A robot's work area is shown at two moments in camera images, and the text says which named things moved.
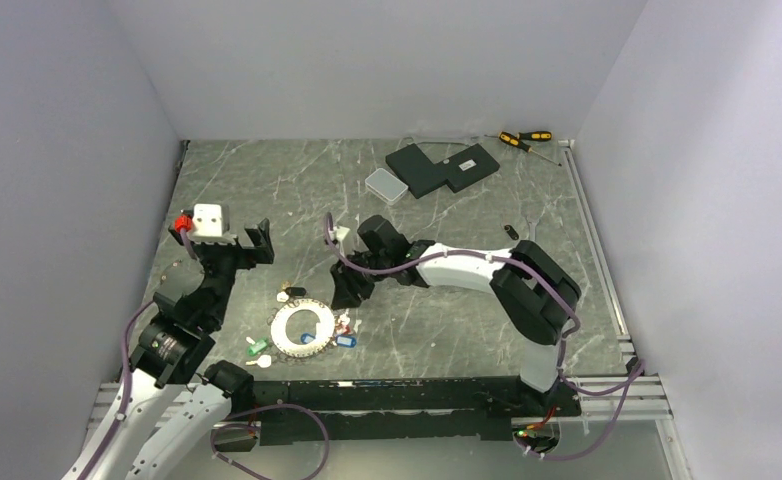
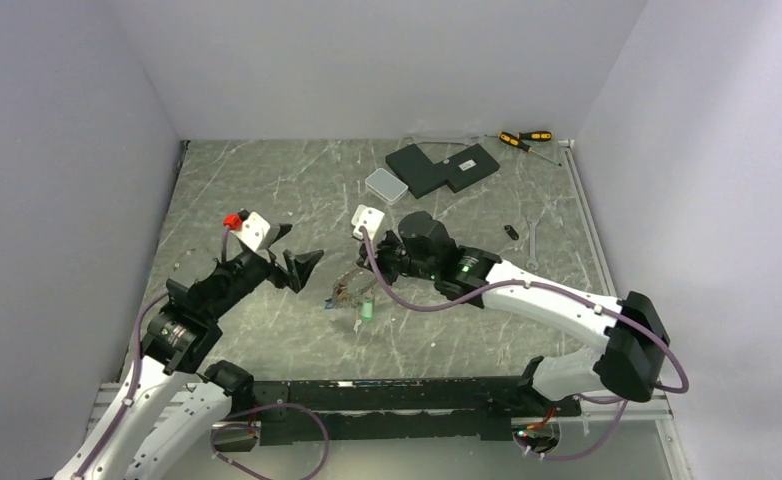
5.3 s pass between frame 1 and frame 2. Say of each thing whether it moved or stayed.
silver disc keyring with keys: moved
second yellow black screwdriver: stayed
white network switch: stayed
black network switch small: stayed
